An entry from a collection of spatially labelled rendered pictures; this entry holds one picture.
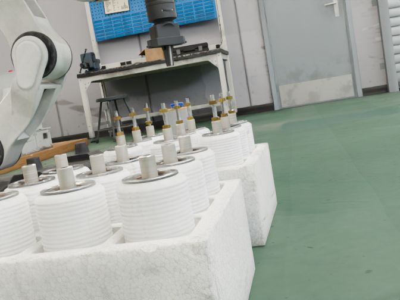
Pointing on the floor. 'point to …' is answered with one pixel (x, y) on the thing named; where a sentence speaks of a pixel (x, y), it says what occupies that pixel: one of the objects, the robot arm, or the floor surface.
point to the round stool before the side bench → (112, 115)
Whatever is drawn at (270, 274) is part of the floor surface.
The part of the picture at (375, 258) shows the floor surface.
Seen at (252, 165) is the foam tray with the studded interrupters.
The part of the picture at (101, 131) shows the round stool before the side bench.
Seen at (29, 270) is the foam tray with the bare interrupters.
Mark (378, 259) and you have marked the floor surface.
